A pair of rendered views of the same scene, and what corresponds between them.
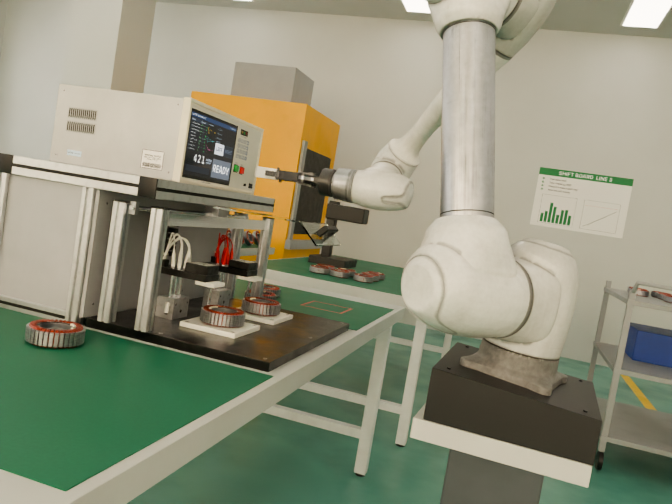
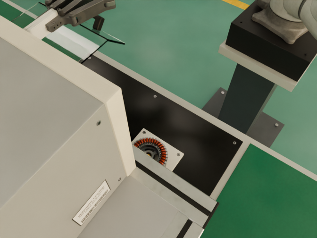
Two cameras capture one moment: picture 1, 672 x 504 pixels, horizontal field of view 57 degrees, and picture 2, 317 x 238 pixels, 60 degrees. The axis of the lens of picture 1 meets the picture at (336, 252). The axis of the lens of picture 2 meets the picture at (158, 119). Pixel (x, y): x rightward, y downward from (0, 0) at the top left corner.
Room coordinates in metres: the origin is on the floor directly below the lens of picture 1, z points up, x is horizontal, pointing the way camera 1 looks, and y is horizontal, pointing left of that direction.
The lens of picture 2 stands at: (1.40, 0.54, 1.53)
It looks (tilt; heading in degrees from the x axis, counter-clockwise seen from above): 59 degrees down; 289
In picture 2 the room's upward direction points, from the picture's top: straight up
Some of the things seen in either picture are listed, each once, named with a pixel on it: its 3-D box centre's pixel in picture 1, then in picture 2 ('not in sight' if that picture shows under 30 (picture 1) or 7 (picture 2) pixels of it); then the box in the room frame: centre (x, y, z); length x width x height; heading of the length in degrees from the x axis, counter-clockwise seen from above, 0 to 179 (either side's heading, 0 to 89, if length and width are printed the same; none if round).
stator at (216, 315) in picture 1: (222, 316); (148, 156); (1.53, 0.26, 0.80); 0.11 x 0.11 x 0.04
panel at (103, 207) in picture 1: (168, 251); not in sight; (1.72, 0.47, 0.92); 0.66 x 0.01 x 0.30; 164
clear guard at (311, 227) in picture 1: (279, 226); (43, 53); (1.82, 0.18, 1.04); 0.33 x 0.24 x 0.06; 74
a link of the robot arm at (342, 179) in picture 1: (344, 185); not in sight; (1.67, 0.01, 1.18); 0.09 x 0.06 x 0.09; 164
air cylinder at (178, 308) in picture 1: (172, 305); not in sight; (1.57, 0.39, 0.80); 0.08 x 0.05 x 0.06; 164
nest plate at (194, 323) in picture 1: (221, 325); (148, 159); (1.53, 0.26, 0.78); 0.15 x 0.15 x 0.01; 74
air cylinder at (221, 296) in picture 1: (216, 297); not in sight; (1.80, 0.33, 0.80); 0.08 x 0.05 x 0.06; 164
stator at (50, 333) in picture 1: (55, 333); not in sight; (1.24, 0.54, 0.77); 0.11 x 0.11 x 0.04
